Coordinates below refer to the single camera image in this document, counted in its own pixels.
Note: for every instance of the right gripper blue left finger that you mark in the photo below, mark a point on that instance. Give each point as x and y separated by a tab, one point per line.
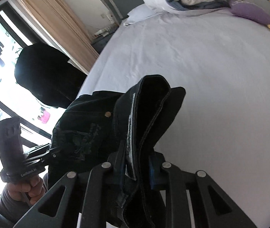
79	200

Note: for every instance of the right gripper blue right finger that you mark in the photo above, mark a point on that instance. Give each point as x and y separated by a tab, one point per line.
194	199

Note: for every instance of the black denim pants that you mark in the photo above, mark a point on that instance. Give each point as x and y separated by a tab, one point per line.
97	125

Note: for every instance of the person left forearm grey sleeve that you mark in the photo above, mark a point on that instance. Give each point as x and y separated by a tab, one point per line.
11	211

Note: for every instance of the person left hand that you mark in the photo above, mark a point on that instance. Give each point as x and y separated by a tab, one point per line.
29	191

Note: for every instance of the white bed sheet mattress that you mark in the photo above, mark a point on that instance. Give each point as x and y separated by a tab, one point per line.
223	127

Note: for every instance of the grey nightstand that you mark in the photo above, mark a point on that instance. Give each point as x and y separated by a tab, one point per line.
100	42

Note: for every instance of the white power strip on nightstand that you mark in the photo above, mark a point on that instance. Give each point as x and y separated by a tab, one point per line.
103	32

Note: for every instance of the beige curtain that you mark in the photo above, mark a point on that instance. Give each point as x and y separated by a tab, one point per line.
60	22

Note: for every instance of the white pillow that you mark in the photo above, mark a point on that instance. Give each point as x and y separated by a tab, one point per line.
140	13

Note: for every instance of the purple cushion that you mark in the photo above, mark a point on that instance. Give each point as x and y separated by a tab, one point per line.
250	11

